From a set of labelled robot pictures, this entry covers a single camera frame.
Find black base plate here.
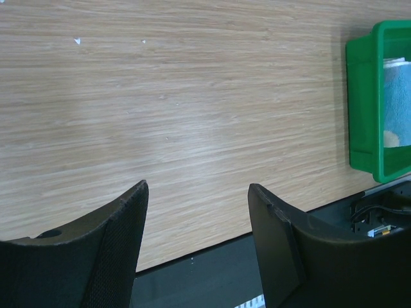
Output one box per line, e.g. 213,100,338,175
130,181,411,308

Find perforated metal cable rail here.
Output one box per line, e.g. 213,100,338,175
235,295,265,308

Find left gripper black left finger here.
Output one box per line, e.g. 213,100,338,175
1,180,149,307

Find green plastic tray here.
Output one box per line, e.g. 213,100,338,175
345,20,410,183

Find blue polka dot towel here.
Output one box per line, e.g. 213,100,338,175
383,57,410,148

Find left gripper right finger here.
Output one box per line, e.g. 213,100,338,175
248,182,410,307

